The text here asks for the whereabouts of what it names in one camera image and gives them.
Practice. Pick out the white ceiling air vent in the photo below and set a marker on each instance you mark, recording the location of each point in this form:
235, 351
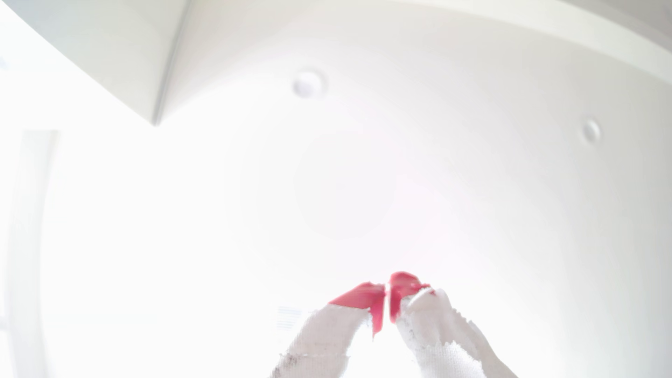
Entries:
288, 317

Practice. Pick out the round recessed ceiling light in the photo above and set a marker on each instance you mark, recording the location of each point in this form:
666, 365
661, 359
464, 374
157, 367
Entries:
590, 131
308, 84

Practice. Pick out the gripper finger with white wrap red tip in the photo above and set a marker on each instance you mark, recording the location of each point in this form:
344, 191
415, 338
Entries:
441, 336
328, 336

